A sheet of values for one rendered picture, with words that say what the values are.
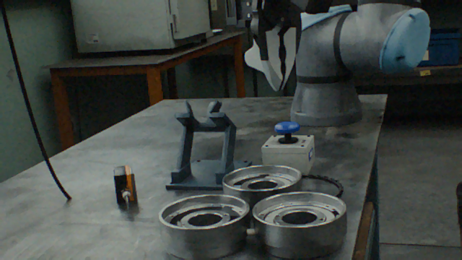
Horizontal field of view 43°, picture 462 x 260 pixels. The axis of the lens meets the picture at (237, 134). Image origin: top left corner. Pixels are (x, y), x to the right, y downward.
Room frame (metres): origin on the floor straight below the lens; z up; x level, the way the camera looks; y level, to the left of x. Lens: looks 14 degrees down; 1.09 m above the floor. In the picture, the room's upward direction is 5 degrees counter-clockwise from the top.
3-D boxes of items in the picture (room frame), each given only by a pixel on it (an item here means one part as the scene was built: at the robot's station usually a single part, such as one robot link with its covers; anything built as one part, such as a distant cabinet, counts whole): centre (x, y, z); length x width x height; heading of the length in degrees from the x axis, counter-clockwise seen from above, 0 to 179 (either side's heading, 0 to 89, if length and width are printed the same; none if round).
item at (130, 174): (0.82, 0.16, 0.82); 0.05 x 0.02 x 0.04; 12
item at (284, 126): (0.89, -0.08, 0.85); 0.04 x 0.04 x 0.05
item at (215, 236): (0.63, 0.05, 0.82); 0.10 x 0.10 x 0.04
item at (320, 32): (1.21, -0.20, 0.97); 0.13 x 0.12 x 0.14; 48
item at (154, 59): (3.49, 0.41, 0.39); 1.50 x 0.62 x 0.78; 163
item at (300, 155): (0.89, -0.08, 0.82); 0.08 x 0.07 x 0.05; 163
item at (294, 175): (0.74, -0.03, 0.82); 0.10 x 0.10 x 0.04
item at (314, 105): (1.21, -0.19, 0.85); 0.15 x 0.15 x 0.10
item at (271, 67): (0.85, -0.04, 0.98); 0.06 x 0.03 x 0.09; 42
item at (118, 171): (0.79, 0.17, 0.82); 0.17 x 0.02 x 0.04; 12
